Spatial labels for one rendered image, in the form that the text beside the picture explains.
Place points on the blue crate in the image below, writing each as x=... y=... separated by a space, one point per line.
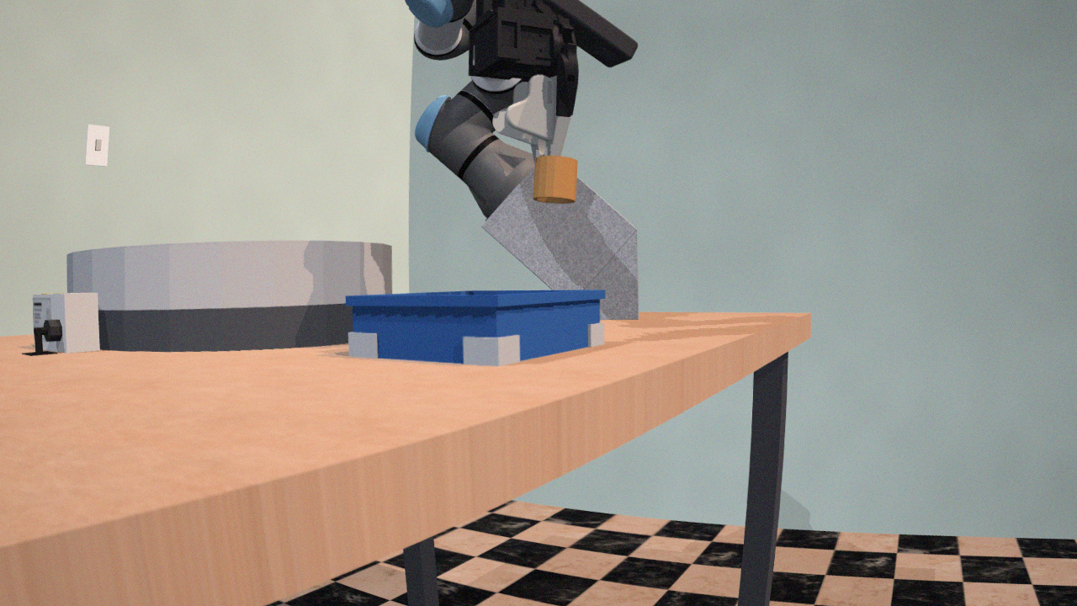
x=477 y=327

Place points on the bronze bushing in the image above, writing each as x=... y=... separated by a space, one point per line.
x=555 y=177

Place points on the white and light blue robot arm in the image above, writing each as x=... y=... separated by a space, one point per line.
x=459 y=131

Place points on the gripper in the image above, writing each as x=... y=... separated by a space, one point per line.
x=542 y=104

